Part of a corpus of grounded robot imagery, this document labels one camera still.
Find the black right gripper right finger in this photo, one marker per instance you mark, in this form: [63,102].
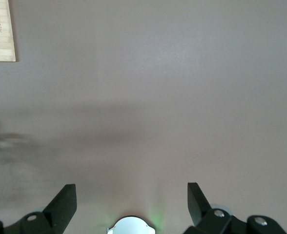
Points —
[199,212]

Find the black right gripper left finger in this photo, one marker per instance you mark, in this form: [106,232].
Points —
[58,212]

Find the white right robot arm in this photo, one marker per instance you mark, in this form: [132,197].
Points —
[131,225]

